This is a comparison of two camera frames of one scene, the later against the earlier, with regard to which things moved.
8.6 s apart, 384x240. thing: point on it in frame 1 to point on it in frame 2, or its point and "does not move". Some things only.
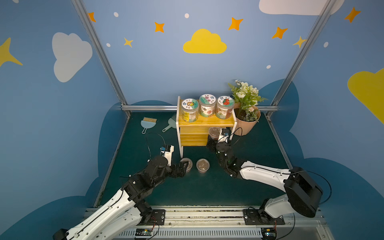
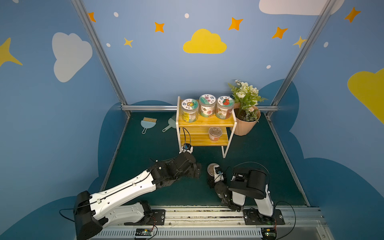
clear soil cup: [214, 132] does not move
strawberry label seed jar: [224, 108] does not move
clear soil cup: [202, 165] to [211, 169]
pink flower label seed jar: [207, 104] does not move
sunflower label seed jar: [190, 110] does not move
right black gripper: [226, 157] to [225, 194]
